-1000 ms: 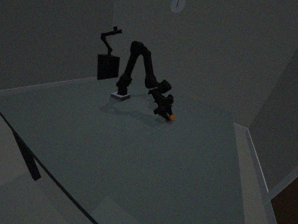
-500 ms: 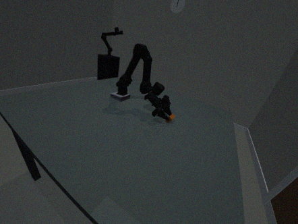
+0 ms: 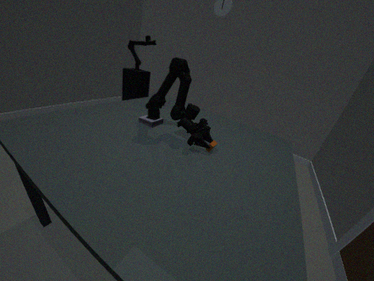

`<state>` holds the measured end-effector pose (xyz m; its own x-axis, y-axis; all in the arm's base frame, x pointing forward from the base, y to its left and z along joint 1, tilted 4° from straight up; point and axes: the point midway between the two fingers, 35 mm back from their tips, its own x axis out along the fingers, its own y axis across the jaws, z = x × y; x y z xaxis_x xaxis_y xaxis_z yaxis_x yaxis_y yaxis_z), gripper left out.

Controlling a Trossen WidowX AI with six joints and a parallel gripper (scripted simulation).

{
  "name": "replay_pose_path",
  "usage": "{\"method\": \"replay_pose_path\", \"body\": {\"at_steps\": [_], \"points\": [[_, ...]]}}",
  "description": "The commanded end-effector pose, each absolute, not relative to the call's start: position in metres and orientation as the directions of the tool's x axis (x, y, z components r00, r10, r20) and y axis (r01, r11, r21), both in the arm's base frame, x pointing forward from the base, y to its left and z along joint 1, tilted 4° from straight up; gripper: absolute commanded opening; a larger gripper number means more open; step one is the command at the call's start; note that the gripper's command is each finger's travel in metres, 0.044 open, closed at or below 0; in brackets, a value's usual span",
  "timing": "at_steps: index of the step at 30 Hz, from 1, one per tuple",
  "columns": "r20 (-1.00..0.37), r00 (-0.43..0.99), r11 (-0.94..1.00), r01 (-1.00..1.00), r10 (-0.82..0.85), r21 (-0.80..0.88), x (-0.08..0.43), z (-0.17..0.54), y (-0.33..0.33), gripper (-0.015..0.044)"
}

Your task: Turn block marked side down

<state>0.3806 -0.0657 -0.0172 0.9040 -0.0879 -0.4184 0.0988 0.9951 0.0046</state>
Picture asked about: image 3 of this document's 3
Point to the orange block with dark square face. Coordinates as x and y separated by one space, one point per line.
211 145

